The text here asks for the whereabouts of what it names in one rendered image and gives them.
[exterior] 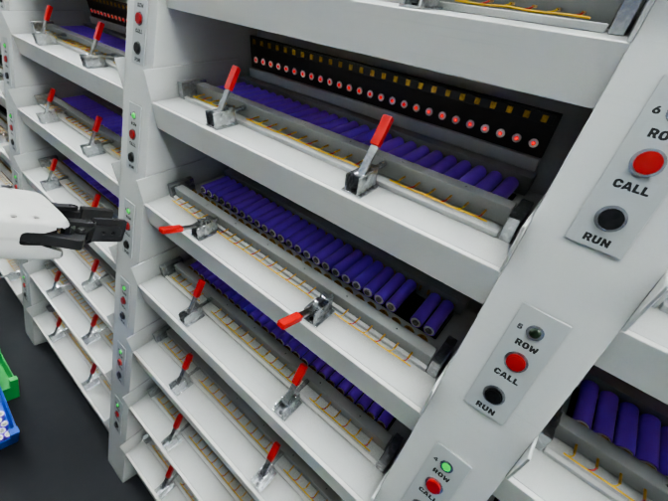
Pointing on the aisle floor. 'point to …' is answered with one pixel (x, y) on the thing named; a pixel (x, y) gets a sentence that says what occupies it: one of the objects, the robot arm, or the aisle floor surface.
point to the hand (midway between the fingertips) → (101, 224)
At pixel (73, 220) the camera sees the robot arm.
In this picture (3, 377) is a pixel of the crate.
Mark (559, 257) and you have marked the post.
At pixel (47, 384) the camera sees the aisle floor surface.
